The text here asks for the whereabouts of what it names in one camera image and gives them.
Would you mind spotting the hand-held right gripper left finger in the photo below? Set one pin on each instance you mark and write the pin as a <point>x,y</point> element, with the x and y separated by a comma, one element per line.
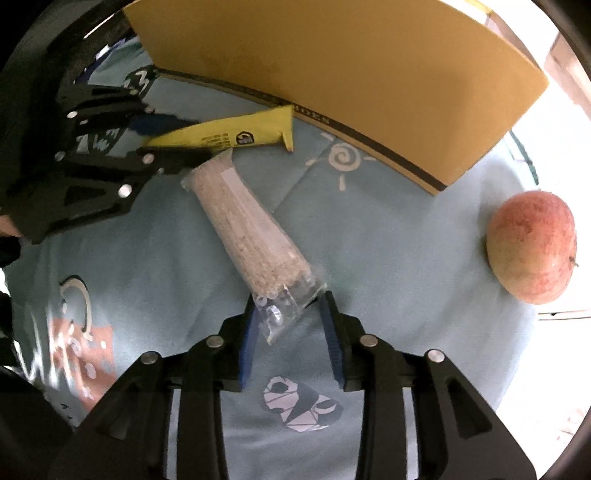
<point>247,344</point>

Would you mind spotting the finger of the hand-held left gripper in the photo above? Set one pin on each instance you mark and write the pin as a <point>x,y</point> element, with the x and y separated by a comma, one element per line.
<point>115,184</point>
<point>152,124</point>

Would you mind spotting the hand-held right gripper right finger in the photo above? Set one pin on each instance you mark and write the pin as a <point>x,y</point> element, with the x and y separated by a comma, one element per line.
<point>333,344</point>

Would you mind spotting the yellow clear corn packet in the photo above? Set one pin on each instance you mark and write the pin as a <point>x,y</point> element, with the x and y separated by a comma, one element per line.
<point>244,226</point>

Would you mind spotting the yellow cardboard box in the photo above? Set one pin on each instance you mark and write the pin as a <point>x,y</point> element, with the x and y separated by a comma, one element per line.
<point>346,64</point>

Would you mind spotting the teal printed blanket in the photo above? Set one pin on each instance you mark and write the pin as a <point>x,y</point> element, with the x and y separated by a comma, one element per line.
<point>392,258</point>

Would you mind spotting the red apple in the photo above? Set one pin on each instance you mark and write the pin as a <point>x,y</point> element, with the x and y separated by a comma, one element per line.
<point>531,249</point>

